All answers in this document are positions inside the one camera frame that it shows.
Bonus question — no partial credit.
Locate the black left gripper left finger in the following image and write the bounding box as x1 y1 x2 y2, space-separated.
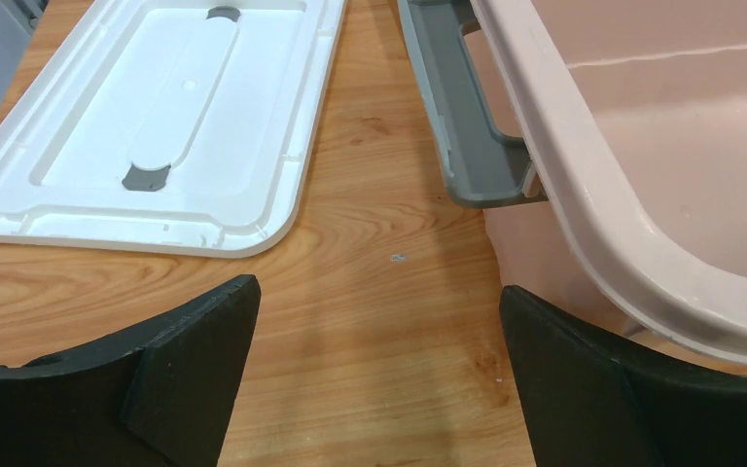
0 274 261 466

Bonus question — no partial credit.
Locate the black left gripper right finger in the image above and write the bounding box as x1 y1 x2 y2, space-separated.
499 285 747 466

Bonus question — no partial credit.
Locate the white plastic bin lid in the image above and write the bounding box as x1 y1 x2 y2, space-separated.
0 1 345 258

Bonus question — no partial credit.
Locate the pink plastic storage bin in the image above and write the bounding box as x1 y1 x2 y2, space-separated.
473 1 747 376

